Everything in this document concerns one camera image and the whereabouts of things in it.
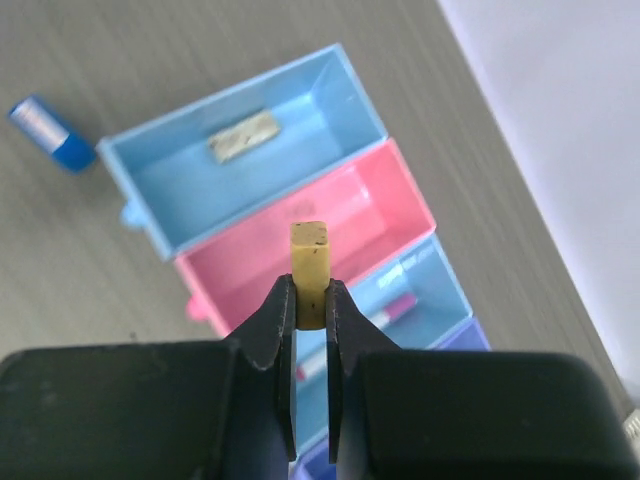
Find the pink white marker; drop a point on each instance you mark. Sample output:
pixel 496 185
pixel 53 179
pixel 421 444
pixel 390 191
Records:
pixel 311 365

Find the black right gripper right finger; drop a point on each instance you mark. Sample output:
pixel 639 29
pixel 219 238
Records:
pixel 398 413

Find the small tan eraser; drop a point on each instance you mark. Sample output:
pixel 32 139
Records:
pixel 310 262

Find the teal blue drawer box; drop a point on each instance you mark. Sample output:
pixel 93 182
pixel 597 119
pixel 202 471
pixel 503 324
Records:
pixel 425 271

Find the light blue drawer box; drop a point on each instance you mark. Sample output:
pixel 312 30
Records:
pixel 180 195

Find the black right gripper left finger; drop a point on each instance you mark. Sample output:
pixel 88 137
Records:
pixel 172 410

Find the pink drawer box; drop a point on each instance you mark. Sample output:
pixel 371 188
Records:
pixel 344 225

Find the clear beige eraser block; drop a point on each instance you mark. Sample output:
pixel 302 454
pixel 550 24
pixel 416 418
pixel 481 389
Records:
pixel 238 139

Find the small blue box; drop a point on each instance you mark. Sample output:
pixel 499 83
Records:
pixel 53 135

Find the purple drawer box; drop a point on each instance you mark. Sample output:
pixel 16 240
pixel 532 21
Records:
pixel 450 345

